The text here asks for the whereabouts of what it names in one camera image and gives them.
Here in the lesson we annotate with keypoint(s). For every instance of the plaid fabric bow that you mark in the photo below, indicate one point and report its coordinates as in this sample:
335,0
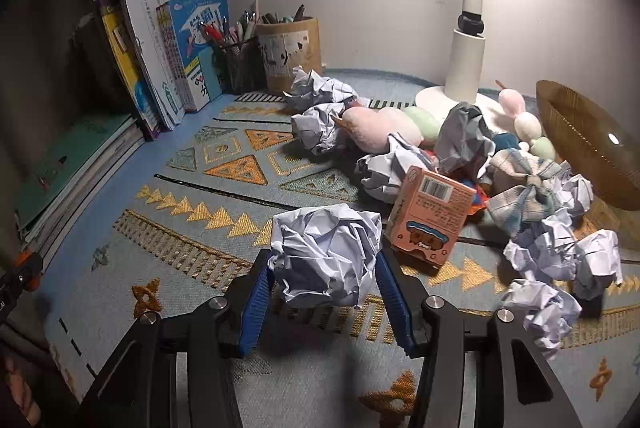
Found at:
525,188

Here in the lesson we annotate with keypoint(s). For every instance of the patterned woven table mat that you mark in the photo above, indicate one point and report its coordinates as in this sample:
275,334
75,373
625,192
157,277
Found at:
200,218

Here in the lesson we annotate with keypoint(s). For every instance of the set of patterned-spine workbooks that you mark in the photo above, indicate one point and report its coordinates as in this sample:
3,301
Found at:
170,58

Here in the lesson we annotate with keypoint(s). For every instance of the stack of flat books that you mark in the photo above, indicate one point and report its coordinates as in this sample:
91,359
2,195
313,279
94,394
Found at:
75,163

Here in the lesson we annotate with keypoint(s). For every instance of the large pastel plush dango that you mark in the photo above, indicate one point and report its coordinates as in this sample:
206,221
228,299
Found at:
380,123

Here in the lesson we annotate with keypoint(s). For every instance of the bunch of pens and pencils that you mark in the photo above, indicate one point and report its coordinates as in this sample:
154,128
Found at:
235,31

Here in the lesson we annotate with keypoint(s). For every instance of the small pastel plush skewer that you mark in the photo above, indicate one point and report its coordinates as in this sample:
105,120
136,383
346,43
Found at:
527,126

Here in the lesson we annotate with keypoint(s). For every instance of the person's left hand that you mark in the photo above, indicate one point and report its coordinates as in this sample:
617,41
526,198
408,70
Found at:
17,388

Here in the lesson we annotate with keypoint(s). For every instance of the dark cloth bag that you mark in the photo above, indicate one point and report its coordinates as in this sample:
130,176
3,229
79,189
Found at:
90,68

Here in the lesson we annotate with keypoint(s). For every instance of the bamboo pen holder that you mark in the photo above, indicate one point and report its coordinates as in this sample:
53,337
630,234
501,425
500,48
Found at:
290,53

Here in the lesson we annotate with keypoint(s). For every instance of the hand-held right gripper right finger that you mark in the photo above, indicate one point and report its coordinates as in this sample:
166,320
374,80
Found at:
395,303

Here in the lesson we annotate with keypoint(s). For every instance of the white paper booklets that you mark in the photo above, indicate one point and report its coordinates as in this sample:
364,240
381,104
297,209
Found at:
145,8

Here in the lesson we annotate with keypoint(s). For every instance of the small teal book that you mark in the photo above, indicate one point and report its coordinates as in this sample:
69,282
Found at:
210,78

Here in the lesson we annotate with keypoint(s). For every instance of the bunch of dark markers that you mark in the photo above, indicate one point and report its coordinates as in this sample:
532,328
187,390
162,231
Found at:
280,18

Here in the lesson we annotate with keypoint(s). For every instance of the yellow and purple book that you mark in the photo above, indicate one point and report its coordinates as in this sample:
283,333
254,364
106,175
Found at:
120,58

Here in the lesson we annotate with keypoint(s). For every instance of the white plush rabbit blue outfit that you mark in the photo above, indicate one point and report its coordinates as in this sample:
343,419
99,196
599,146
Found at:
506,142

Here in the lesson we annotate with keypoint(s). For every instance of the blue cartoon workbook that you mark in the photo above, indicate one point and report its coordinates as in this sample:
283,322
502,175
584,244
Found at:
200,28

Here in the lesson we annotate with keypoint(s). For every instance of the pile of paper balls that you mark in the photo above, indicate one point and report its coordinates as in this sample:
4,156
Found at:
320,128

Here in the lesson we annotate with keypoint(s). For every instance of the white paper wad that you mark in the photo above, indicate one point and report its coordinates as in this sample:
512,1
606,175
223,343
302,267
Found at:
325,253

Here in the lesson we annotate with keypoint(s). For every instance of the pink cardboard snack box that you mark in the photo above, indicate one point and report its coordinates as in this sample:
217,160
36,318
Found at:
430,218

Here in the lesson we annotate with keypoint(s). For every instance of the black mesh pen holder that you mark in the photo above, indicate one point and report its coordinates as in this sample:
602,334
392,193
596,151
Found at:
240,68

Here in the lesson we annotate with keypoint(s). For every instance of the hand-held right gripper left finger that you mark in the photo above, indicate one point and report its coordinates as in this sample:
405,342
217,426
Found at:
255,303

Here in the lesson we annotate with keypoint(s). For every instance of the white desk lamp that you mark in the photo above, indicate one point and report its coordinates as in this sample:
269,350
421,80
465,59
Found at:
467,58

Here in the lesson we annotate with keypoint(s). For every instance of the woven brown basket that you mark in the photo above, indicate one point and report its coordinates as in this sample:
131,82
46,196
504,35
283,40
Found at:
580,133

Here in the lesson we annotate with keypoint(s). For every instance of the colourful small toy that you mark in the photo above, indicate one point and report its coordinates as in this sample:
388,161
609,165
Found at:
477,200

